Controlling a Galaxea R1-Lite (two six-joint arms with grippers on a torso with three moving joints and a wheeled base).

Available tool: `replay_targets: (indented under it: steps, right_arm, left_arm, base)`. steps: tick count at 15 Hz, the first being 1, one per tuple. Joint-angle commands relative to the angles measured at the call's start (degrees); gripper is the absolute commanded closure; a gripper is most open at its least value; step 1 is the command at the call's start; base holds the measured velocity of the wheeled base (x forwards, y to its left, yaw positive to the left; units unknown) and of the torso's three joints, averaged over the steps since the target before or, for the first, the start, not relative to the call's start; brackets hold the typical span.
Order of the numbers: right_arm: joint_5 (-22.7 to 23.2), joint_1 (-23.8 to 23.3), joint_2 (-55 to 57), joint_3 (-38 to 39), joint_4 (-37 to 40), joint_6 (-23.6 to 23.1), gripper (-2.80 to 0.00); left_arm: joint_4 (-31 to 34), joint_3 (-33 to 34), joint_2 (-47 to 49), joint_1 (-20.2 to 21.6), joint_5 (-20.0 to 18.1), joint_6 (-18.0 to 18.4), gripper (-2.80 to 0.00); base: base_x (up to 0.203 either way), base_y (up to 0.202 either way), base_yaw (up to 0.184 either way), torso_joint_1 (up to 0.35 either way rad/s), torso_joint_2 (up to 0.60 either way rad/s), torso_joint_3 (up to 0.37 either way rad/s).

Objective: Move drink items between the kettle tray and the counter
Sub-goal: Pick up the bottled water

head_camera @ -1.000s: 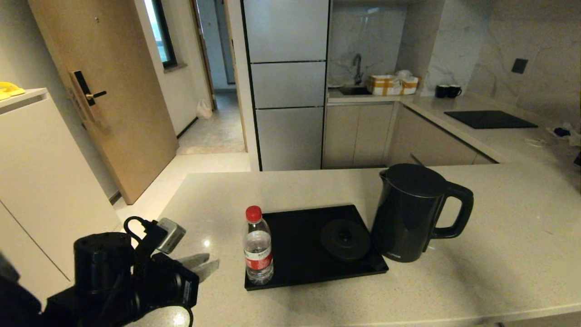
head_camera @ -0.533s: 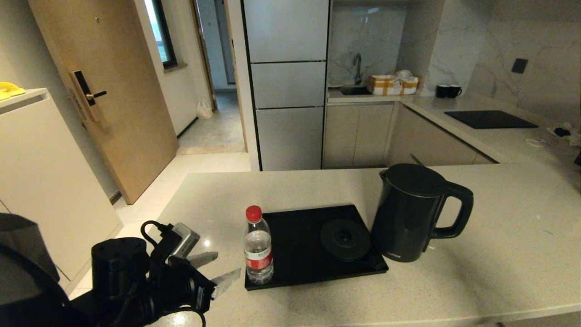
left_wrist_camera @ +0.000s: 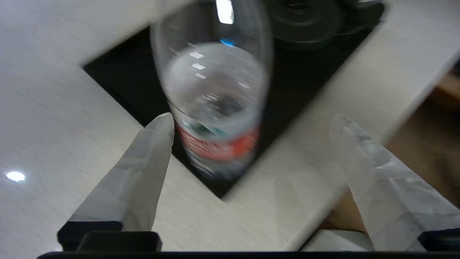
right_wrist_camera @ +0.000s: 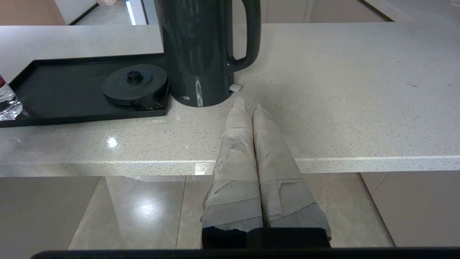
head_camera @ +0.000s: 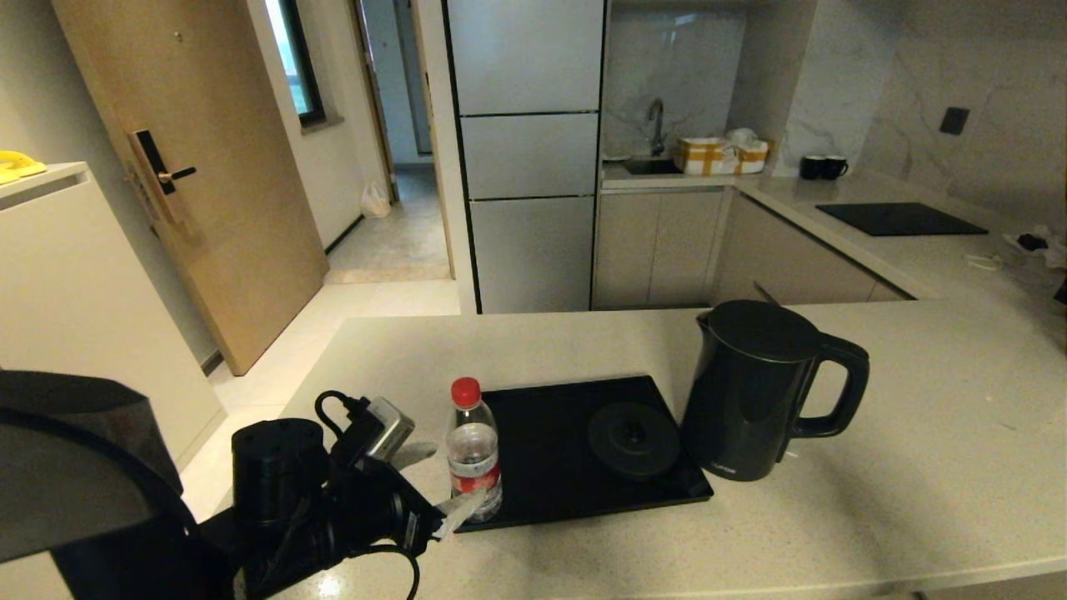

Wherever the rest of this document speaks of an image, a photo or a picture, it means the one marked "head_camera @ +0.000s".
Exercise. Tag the light wooden door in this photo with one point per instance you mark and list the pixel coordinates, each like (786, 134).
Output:
(217, 167)

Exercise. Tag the metal kitchen faucet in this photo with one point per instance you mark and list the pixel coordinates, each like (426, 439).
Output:
(657, 123)

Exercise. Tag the beige kitchen base cabinets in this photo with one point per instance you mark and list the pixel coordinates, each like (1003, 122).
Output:
(667, 246)

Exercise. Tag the white plastic bag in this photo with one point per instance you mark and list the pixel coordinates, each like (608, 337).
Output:
(375, 200)

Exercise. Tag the black induction cooktop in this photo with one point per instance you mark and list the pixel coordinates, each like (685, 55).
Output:
(900, 219)

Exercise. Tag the black and white clutter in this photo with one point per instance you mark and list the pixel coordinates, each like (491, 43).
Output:
(1038, 243)

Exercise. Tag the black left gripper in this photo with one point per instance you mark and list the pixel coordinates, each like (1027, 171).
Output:
(383, 508)

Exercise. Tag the black round kettle base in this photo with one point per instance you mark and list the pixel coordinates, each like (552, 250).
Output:
(633, 437)

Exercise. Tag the black electric kettle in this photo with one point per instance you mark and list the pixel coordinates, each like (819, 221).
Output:
(750, 392)

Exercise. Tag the black rectangular tray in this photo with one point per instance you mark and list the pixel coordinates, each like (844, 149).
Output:
(550, 467)

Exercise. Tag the yellow object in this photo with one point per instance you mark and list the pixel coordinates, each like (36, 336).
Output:
(17, 165)

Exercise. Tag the yellow checked basket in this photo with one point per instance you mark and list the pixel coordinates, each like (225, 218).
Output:
(707, 157)

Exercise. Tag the clear red-label water bottle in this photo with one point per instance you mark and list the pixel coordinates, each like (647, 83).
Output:
(473, 454)

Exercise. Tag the white tall cabinet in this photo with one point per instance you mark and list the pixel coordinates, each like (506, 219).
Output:
(75, 300)

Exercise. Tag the silver refrigerator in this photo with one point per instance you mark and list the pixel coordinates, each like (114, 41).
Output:
(529, 158)

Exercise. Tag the dark framed window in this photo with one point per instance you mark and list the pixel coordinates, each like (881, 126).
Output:
(296, 58)

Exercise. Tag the dark wall socket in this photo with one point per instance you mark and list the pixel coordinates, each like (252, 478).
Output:
(954, 121)

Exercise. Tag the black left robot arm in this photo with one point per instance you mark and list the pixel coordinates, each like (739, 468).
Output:
(100, 500)

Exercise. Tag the white cloth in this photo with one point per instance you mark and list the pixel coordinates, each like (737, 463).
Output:
(741, 137)

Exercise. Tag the kitchen sink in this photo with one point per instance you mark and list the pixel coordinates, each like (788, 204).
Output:
(653, 166)

